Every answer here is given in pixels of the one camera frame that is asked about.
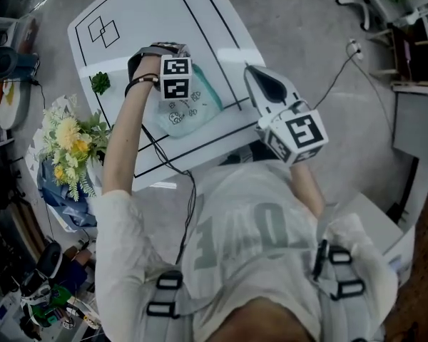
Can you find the person's left hand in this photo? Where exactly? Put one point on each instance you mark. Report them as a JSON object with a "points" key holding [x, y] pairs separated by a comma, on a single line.
{"points": [[148, 68]]}

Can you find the small green succulent plant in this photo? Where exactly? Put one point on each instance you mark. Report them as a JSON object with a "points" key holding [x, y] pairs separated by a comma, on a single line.
{"points": [[100, 83]]}

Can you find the person's white t-shirt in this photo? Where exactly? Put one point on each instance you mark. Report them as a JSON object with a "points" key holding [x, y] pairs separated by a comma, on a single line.
{"points": [[235, 205]]}

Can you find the blue plastic bag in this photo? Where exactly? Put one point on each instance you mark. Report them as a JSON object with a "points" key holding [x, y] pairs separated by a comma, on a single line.
{"points": [[57, 194]]}

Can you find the wooden stool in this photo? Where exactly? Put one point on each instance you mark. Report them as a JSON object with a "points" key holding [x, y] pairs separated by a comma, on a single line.
{"points": [[413, 59]]}

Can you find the white power strip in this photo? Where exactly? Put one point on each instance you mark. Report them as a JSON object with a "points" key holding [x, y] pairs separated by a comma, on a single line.
{"points": [[356, 53]]}

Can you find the teal patterned cloth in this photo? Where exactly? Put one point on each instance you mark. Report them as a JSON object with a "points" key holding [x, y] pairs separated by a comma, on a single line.
{"points": [[196, 116]]}

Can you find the grey cabinet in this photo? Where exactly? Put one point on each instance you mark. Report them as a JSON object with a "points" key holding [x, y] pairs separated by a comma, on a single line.
{"points": [[417, 127]]}

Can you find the person's left forearm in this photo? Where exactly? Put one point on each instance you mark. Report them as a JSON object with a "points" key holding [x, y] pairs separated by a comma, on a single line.
{"points": [[125, 137]]}

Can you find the white office chair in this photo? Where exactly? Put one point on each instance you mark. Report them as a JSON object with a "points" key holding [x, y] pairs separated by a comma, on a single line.
{"points": [[349, 1]]}

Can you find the round white orange-patterned pouf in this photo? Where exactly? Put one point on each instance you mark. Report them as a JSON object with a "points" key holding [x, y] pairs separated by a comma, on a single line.
{"points": [[16, 109]]}

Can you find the yellow flower bouquet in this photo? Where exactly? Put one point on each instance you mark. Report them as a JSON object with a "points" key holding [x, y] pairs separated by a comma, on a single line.
{"points": [[69, 130]]}

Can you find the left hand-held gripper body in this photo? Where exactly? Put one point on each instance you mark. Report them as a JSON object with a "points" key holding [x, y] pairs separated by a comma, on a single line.
{"points": [[174, 80]]}

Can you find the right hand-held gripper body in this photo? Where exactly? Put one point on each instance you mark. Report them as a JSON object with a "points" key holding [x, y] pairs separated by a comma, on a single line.
{"points": [[303, 130]]}

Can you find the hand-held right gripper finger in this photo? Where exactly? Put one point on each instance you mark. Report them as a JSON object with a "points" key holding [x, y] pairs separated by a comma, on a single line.
{"points": [[265, 89], [276, 84]]}

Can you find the person's sneaker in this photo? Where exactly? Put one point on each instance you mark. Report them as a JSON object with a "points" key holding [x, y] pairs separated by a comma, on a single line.
{"points": [[239, 155]]}

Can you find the person's right forearm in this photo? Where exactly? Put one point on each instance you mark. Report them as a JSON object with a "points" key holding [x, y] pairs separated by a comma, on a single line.
{"points": [[306, 187]]}

